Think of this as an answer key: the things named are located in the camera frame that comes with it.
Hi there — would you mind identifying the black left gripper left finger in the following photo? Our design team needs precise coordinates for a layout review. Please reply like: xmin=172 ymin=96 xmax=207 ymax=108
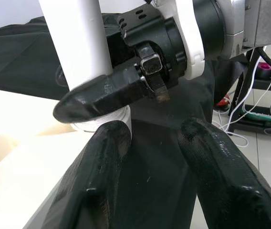
xmin=41 ymin=120 xmax=132 ymax=229

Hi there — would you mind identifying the red round floor device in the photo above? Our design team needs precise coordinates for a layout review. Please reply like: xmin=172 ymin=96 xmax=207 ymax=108
xmin=215 ymin=94 xmax=230 ymax=110

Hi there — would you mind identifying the white plastic table top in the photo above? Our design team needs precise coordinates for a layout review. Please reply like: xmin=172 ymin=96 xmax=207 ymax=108
xmin=0 ymin=87 xmax=133 ymax=229

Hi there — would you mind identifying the green power strip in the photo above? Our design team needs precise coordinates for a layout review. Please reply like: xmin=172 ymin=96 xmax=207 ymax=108
xmin=244 ymin=111 xmax=271 ymax=126

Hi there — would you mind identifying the pink plastic object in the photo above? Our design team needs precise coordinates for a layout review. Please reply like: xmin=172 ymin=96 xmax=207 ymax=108
xmin=258 ymin=62 xmax=271 ymax=78

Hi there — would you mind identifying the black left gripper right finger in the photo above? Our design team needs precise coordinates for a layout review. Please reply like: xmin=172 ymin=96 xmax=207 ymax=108
xmin=177 ymin=117 xmax=271 ymax=229

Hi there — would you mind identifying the black metal floor rack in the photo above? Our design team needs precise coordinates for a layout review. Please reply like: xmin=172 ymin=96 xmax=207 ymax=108
xmin=228 ymin=47 xmax=271 ymax=134

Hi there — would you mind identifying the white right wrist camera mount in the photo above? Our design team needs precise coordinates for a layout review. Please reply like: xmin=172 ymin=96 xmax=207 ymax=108
xmin=149 ymin=0 xmax=207 ymax=81

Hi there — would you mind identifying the white plastic table leg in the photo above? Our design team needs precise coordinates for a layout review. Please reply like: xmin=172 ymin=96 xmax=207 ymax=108
xmin=39 ymin=0 xmax=131 ymax=133

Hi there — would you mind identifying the black table cloth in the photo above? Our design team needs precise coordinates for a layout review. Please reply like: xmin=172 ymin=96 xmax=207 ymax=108
xmin=0 ymin=11 xmax=216 ymax=229

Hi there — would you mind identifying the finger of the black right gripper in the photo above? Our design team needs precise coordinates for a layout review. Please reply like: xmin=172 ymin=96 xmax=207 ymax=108
xmin=53 ymin=65 xmax=156 ymax=124
xmin=55 ymin=63 xmax=70 ymax=87

